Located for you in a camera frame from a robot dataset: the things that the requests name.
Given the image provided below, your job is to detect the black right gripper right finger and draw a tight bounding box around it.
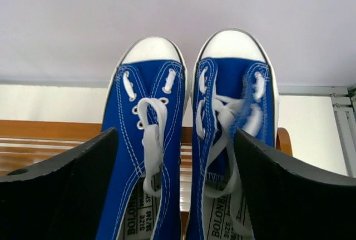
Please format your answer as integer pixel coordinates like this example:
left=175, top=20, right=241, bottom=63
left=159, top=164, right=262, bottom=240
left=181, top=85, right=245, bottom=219
left=235, top=129, right=355, bottom=240

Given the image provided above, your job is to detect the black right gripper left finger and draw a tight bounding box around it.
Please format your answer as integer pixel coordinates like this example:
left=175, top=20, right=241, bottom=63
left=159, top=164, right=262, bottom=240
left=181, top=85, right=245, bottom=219
left=1, top=127, right=118, bottom=239

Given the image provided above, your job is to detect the blue sneaker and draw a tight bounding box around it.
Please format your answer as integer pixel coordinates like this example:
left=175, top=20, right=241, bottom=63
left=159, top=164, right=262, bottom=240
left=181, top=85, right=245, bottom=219
left=96, top=37, right=189, bottom=239
left=185, top=28, right=279, bottom=239

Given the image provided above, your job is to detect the wooden shoe shelf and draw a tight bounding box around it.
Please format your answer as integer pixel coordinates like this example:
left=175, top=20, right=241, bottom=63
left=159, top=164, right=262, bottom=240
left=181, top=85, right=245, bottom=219
left=0, top=119, right=293, bottom=240

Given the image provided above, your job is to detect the aluminium corner frame post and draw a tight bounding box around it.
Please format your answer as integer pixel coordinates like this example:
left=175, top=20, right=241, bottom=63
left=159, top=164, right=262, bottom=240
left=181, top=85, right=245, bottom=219
left=278, top=86, right=355, bottom=177

